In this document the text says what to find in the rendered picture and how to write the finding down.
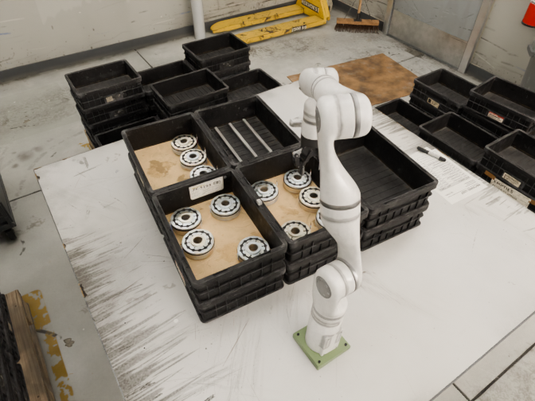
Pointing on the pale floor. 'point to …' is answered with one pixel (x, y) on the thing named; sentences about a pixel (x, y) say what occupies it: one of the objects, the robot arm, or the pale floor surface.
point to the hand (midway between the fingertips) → (309, 168)
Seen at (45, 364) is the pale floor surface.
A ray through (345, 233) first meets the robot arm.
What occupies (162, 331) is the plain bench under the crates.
